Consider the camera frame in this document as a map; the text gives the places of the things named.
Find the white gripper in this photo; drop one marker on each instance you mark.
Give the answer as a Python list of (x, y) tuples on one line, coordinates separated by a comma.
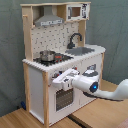
[(64, 81)]

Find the toy oven door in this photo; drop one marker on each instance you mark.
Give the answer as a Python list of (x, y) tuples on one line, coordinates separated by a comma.
[(60, 104)]

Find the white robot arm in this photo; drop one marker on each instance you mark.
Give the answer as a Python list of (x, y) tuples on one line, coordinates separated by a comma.
[(89, 84)]

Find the wooden toy kitchen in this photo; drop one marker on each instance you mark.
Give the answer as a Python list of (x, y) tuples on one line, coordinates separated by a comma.
[(38, 78)]

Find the black toy stovetop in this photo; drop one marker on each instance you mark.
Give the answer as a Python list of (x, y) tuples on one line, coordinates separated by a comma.
[(58, 59)]

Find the toy fridge door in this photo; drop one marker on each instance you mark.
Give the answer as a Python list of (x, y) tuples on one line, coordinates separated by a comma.
[(92, 69)]

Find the grey toy sink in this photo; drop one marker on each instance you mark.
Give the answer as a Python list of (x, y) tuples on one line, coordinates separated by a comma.
[(79, 51)]

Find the silver toy pot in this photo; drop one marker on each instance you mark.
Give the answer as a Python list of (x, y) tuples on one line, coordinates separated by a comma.
[(47, 55)]

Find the black toy faucet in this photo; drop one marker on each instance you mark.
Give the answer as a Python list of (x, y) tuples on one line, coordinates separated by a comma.
[(71, 44)]

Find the grey range hood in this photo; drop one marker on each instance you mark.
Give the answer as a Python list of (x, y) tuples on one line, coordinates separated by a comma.
[(48, 18)]

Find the toy microwave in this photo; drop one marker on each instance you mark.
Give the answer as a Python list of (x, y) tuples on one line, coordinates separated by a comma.
[(78, 11)]

